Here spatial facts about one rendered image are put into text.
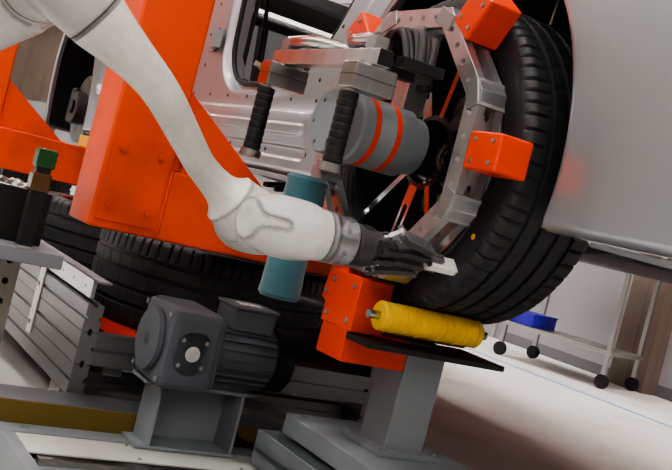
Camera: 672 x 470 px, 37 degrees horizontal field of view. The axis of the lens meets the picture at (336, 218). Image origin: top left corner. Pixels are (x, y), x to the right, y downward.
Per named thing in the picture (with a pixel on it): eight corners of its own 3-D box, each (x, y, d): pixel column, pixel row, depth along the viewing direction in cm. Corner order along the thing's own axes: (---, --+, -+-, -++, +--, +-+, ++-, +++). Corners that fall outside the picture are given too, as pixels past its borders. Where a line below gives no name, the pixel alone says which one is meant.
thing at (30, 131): (114, 195, 421) (135, 114, 421) (-13, 165, 394) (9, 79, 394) (102, 190, 436) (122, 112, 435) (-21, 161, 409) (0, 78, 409)
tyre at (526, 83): (680, 139, 182) (522, -23, 230) (586, 104, 170) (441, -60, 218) (483, 391, 211) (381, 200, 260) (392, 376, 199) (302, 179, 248)
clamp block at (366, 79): (392, 100, 181) (399, 72, 181) (350, 86, 177) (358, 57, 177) (377, 99, 186) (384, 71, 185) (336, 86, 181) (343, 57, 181)
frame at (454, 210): (456, 302, 185) (531, 12, 184) (427, 295, 181) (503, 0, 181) (315, 253, 231) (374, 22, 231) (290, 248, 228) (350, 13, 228)
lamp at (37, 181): (48, 194, 209) (53, 175, 209) (29, 190, 207) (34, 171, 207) (44, 192, 212) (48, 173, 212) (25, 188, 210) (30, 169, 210)
